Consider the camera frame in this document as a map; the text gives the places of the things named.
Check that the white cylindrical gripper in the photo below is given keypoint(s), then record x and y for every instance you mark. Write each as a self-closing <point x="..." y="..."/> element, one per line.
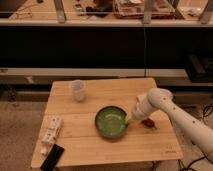
<point x="141" y="111"/>

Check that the green ceramic bowl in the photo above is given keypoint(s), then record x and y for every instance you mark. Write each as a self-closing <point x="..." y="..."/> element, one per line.
<point x="110" y="122"/>

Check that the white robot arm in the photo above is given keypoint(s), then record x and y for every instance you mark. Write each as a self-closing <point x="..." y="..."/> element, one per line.
<point x="162" y="99"/>

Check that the wooden table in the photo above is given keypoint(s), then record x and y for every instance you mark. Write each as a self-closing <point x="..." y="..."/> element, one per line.
<point x="111" y="101"/>

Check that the white packaged snack bar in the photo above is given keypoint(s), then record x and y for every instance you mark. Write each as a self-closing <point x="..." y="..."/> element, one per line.
<point x="52" y="131"/>

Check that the black remote control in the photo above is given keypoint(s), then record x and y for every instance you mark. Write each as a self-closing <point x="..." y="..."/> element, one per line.
<point x="52" y="158"/>

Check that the clutter tray on shelf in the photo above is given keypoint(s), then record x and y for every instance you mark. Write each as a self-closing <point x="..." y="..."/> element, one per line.
<point x="135" y="9"/>

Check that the long workbench shelf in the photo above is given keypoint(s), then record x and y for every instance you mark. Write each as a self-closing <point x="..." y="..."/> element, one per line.
<point x="45" y="40"/>

